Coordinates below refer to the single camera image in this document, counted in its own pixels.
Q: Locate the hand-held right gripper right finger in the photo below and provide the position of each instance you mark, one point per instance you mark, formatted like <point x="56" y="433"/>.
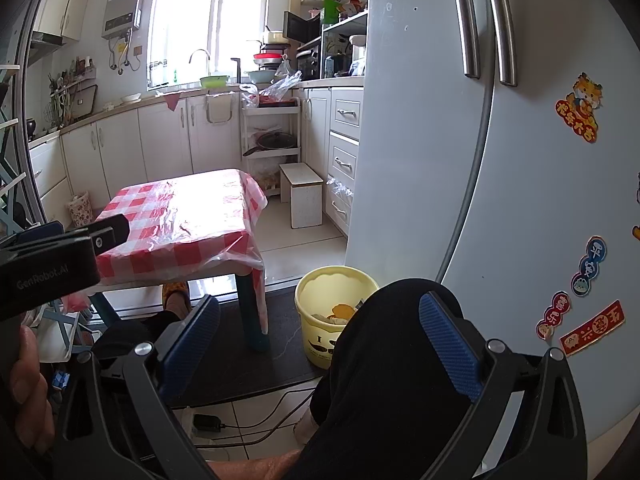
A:
<point x="450" y="346"/>

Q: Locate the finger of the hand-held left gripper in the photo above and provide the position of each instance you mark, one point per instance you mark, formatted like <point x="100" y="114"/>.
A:
<point x="37" y="232"/>
<point x="107" y="232"/>

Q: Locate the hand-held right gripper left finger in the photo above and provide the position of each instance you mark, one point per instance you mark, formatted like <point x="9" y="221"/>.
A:
<point x="192" y="346"/>

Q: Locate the yellow plastic bin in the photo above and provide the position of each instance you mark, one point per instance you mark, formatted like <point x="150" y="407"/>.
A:
<point x="320" y="290"/>

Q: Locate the person's left hand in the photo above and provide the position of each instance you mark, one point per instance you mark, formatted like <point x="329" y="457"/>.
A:
<point x="32" y="390"/>

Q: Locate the floral waste basket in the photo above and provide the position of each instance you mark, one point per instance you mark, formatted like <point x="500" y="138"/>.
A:
<point x="81" y="208"/>

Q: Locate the dark floor mat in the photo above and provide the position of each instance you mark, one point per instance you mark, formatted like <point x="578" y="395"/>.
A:
<point x="240" y="370"/>

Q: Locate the patterned slipper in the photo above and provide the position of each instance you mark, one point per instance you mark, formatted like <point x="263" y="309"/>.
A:
<point x="175" y="292"/>

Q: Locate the small table teal legs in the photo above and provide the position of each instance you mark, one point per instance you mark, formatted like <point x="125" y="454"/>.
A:
<point x="252" y="310"/>

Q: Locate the person's right leg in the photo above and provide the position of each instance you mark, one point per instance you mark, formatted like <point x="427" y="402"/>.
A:
<point x="390" y="385"/>

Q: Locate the red checkered plastic tablecloth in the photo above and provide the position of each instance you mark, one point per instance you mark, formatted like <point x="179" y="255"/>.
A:
<point x="180" y="220"/>

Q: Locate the black power adapter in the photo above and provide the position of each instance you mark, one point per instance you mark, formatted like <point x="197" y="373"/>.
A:
<point x="207" y="422"/>

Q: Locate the white base cabinets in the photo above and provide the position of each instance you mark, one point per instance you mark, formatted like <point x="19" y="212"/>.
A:
<point x="150" y="145"/>

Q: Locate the red round fridge stickers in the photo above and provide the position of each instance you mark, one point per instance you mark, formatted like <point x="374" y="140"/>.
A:
<point x="554" y="315"/>

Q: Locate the white dish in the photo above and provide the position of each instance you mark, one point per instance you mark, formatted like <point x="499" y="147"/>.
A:
<point x="132" y="97"/>

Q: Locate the red banner fridge sticker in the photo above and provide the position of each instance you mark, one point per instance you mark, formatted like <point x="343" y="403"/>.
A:
<point x="592" y="328"/>

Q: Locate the pink hanging cloth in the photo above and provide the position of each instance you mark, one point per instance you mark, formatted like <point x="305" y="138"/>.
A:
<point x="172" y="100"/>

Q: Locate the blue round fridge stickers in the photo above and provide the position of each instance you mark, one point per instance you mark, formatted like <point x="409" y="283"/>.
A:
<point x="590" y="265"/>

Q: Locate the white hanging holder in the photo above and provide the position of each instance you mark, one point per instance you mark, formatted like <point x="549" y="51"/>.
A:
<point x="219" y="107"/>

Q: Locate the white refrigerator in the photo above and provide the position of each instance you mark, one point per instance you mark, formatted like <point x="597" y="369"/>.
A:
<point x="540" y="200"/>

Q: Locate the green basin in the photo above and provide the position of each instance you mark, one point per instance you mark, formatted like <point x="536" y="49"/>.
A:
<point x="215" y="81"/>

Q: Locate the white step stool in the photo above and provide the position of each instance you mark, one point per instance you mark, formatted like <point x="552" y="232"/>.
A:
<point x="302" y="195"/>

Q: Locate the black frying pan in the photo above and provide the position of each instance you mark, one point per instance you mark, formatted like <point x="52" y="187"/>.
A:
<point x="272" y="141"/>

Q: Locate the range hood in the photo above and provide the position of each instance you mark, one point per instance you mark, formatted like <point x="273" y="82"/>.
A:
<point x="46" y="39"/>

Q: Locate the chrome kitchen faucet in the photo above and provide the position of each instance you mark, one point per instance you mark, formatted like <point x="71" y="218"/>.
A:
<point x="202" y="57"/>

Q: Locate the white trolley rack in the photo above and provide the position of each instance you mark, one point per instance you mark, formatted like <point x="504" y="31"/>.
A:
<point x="270" y="115"/>

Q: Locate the white drawer cabinet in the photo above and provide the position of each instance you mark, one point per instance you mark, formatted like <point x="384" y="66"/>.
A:
<point x="342" y="160"/>

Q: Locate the white water heater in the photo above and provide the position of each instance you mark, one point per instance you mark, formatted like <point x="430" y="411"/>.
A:
<point x="122" y="7"/>

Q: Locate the clear plastic bag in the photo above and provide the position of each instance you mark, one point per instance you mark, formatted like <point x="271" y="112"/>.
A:
<point x="282" y="87"/>

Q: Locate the white upper cabinet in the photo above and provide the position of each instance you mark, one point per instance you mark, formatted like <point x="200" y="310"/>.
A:
<point x="62" y="2"/>

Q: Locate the stack of bowls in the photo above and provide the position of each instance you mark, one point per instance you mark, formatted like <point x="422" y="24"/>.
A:
<point x="267" y="65"/>

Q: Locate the kitchen window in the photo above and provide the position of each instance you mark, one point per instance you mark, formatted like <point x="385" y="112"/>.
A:
<point x="210" y="20"/>

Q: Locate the black toaster oven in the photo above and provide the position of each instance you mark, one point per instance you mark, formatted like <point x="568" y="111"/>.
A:
<point x="309" y="62"/>

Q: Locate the black microwave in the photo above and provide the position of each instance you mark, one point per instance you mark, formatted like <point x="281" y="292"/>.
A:
<point x="300" y="26"/>

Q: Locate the green plastic board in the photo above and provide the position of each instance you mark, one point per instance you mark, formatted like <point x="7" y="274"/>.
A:
<point x="330" y="10"/>

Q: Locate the metal shelf rack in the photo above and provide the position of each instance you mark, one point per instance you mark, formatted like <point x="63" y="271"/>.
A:
<point x="350" y="20"/>

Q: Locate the wall utensil rack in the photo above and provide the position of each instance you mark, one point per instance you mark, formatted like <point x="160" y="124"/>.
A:
<point x="72" y="90"/>

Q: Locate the wall socket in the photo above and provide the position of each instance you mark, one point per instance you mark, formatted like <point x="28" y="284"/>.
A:
<point x="137" y="50"/>

